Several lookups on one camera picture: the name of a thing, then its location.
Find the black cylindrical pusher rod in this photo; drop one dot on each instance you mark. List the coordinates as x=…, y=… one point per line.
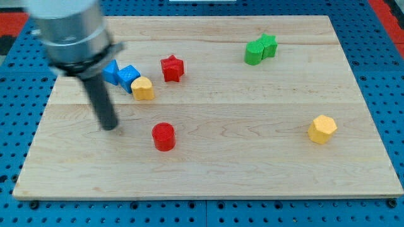
x=101, y=102

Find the red cylinder block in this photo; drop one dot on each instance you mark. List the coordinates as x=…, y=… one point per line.
x=163, y=135

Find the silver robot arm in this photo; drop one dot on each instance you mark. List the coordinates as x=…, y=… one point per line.
x=77, y=43

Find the blue triangle block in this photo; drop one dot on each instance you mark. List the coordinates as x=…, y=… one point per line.
x=110, y=72

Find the blue cube block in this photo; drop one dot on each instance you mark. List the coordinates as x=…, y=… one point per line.
x=126, y=76

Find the yellow heart block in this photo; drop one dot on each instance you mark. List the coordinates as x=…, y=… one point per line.
x=142, y=89

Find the red star block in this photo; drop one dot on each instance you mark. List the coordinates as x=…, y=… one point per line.
x=172, y=68

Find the wooden board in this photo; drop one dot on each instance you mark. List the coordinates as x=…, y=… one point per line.
x=240, y=130

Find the green half-round block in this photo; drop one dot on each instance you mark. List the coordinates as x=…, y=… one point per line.
x=253, y=53

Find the green star block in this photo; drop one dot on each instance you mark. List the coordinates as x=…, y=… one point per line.
x=270, y=45

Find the yellow hexagon block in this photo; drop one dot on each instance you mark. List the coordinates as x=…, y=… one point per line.
x=322, y=129

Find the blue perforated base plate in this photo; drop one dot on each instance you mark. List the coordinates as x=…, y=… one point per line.
x=371, y=40

